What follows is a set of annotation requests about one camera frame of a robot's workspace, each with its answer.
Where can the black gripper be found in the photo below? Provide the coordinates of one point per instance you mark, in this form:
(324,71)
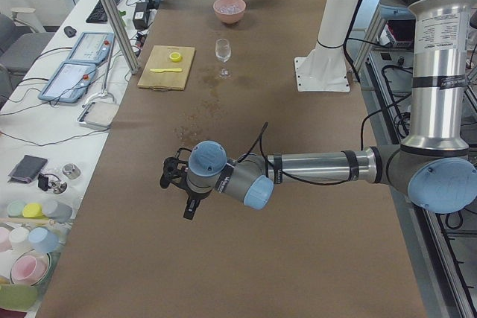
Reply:
(193,197)

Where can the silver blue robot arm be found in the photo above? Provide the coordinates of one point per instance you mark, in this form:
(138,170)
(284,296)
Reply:
(429,166)

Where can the clear wine glass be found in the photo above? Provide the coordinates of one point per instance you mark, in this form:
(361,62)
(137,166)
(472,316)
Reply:
(223,53)

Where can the clear ice cubes pile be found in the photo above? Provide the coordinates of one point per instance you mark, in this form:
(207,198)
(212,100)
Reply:
(229,9)

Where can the metal tray with white cloth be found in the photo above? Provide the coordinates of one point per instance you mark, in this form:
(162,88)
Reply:
(98,115)

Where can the small steel cup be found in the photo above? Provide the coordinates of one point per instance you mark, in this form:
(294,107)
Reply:
(71,171)

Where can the yellow plastic knife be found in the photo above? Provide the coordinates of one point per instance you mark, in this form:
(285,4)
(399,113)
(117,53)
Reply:
(164,70)

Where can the bamboo cutting board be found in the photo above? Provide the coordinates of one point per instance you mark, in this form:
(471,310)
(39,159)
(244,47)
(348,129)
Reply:
(159,58)

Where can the yellow lemon slice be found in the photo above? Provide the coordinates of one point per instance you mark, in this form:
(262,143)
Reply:
(175,56)

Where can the grey cup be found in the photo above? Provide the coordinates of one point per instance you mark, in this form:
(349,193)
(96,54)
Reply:
(57,211)

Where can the lower teach pendant tablet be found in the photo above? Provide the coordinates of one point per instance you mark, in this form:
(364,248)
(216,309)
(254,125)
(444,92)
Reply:
(69,83)

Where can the teach pendant tablet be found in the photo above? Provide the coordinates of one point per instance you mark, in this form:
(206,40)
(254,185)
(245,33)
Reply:
(69,83)
(92,47)

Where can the grey folded cloth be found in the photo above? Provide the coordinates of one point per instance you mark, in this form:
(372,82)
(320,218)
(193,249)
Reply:
(27,169)

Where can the yellow cup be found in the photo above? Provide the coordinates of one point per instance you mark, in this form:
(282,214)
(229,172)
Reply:
(33,211)

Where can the light blue cup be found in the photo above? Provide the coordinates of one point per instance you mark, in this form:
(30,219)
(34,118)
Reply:
(42,240)

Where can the upper teach pendant tablet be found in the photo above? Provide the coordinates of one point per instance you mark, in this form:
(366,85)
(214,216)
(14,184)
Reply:
(92,47)

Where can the mint green cup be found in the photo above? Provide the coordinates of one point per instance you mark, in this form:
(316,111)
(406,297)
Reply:
(15,209)

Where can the black power adapter box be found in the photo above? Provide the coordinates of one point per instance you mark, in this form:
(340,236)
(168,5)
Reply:
(141,16)

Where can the white cup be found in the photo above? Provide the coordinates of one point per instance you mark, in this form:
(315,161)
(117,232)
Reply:
(18,238)

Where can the pink cup in bowl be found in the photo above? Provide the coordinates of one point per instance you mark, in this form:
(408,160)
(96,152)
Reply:
(29,269)

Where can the black computer mouse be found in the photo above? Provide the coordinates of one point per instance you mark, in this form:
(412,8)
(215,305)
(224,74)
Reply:
(70,31)

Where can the pink bowl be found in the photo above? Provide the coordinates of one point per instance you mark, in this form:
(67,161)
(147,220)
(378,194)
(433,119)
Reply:
(229,19)

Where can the pink cup on rack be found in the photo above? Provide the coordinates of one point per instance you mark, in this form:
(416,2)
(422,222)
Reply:
(5,243)

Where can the green bowl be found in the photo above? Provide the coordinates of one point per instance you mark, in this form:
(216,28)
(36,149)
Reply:
(18,297)

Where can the grey office chair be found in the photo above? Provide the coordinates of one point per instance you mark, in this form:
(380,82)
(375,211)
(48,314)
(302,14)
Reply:
(21,44)

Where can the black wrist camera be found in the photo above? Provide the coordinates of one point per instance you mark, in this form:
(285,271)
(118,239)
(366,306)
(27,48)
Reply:
(192,204)

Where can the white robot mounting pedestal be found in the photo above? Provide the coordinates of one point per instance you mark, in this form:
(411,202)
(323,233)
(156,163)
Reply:
(325,69)

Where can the aluminium frame post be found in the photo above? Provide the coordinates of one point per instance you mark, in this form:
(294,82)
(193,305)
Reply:
(121,35)

